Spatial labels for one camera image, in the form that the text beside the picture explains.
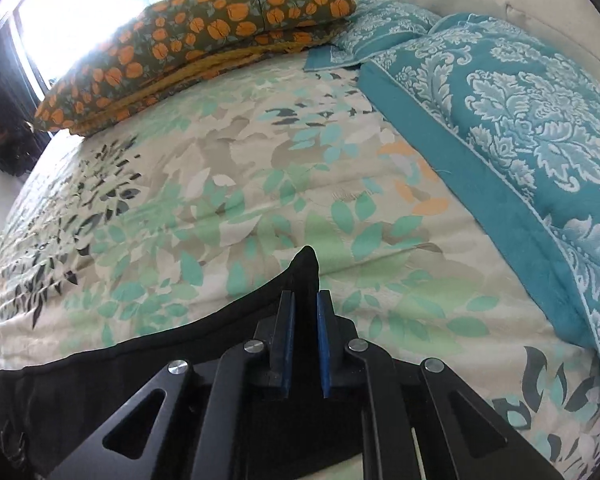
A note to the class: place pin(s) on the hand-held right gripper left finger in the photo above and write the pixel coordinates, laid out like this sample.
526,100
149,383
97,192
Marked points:
286,340

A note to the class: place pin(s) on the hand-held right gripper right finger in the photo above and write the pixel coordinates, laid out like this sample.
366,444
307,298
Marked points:
324,340

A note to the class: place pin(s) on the black pants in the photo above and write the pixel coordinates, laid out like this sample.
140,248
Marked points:
80,385

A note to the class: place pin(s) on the leaf print bed sheet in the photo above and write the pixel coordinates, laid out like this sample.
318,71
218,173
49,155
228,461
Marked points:
230,185

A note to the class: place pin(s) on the folded yellow blanket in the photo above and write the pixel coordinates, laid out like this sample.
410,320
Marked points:
180,80

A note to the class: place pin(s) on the large teal damask pillow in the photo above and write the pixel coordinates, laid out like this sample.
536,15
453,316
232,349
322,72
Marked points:
520,125

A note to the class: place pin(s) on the small teal damask pillow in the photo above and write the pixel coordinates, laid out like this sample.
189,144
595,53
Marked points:
380,30

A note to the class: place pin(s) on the orange floral pillow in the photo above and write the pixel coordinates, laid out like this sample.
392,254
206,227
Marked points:
220,15

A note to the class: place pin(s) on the dark hanging clothes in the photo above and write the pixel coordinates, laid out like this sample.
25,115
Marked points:
5,125

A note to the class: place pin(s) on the bright window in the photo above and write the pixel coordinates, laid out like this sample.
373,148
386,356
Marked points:
80,10

